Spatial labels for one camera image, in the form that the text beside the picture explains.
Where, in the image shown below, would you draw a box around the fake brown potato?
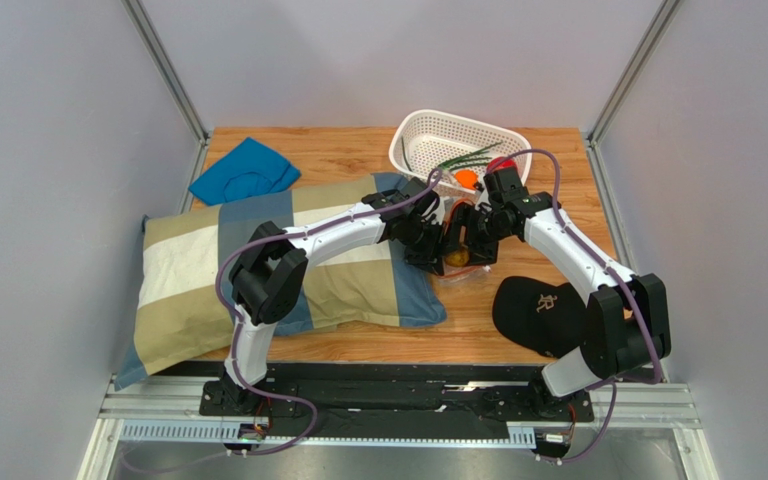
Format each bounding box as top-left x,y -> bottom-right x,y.
444,248 -> 470,268

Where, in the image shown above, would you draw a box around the clear orange zip bag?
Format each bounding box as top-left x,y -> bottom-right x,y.
437,197 -> 492,284

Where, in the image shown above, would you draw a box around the fake orange fruit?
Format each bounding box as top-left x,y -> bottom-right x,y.
453,169 -> 479,190

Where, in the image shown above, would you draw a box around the fake red apple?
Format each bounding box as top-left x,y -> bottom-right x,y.
486,157 -> 517,173

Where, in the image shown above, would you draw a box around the fake green onion stalk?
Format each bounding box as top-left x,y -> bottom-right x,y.
398,138 -> 501,172

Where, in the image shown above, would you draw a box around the checked blue beige pillow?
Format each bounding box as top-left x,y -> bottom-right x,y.
114,173 -> 447,389

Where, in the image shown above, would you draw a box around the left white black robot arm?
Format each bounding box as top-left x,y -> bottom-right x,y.
214,168 -> 444,390

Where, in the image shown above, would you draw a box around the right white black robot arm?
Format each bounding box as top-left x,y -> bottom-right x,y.
443,167 -> 671,398

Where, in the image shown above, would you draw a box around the white perforated plastic basket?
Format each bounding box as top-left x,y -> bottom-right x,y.
388,109 -> 532,197

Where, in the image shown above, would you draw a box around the black baseball cap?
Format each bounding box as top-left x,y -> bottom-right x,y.
491,276 -> 586,358

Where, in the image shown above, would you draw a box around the blue folded cloth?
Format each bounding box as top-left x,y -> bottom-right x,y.
188,137 -> 301,206

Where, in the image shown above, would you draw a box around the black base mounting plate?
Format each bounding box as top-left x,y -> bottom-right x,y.
150,361 -> 598,441

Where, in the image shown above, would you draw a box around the right aluminium frame post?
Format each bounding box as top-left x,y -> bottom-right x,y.
586,0 -> 683,144

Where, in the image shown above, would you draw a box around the aluminium frame post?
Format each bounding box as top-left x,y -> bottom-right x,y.
122,0 -> 211,142
586,0 -> 683,144

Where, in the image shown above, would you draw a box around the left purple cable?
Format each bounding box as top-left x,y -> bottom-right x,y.
214,167 -> 444,458

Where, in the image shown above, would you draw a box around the left aluminium frame post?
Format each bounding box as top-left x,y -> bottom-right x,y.
122,0 -> 211,142

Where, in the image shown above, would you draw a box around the aluminium slotted rail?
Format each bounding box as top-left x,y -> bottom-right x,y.
119,420 -> 537,449

